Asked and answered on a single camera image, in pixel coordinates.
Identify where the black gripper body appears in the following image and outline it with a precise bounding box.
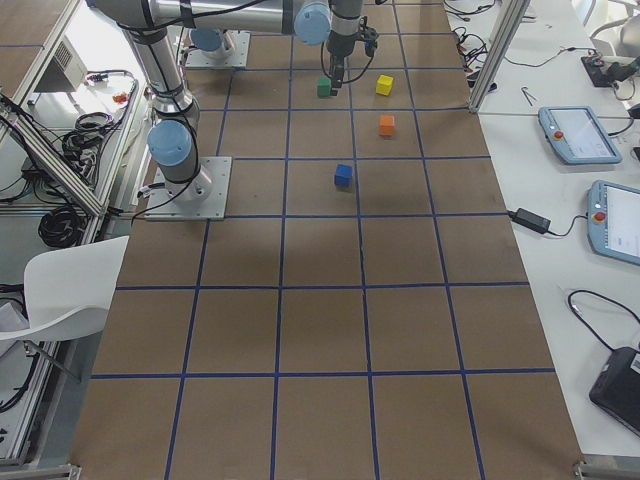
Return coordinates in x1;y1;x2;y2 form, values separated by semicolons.
327;30;357;56

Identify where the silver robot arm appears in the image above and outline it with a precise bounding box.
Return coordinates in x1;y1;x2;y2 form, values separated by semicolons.
189;28;234;55
95;1;365;203

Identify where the green wooden block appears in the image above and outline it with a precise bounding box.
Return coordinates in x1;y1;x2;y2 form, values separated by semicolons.
316;76;332;98

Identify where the yellow wooden block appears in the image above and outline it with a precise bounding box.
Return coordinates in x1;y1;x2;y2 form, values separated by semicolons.
375;74;394;97

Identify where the orange wooden block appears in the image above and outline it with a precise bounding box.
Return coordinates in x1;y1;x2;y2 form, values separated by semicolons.
378;114;396;138

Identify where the blue wooden block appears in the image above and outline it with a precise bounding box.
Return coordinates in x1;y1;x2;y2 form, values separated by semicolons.
334;164;353;189

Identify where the black power adapter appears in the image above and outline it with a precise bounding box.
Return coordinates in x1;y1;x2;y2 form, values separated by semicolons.
508;208;551;234

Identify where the upper teach pendant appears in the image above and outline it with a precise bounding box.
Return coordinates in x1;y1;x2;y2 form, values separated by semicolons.
537;106;622;165

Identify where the teach pendant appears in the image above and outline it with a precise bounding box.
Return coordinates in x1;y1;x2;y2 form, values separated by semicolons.
587;180;639;265
537;106;622;165

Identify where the black device on desk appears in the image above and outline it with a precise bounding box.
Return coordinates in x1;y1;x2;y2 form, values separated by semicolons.
580;50;621;88

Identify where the grey electronics box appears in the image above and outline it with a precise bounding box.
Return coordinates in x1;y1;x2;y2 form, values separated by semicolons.
31;22;87;93

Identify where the lower teach pendant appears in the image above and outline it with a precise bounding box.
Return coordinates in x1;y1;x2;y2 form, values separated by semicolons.
587;180;639;265

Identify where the white plastic chair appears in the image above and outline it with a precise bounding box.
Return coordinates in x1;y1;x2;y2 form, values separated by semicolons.
1;236;129;342

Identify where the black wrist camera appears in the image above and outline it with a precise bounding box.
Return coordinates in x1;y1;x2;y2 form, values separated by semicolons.
358;25;379;58

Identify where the aluminium frame post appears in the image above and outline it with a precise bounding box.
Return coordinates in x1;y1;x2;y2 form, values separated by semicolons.
469;0;530;113

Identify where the coiled black cable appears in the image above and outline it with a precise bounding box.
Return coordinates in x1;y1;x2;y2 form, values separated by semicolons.
38;205;84;248

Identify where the black cable on desk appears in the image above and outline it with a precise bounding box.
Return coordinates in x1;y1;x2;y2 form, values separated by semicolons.
566;288;640;351

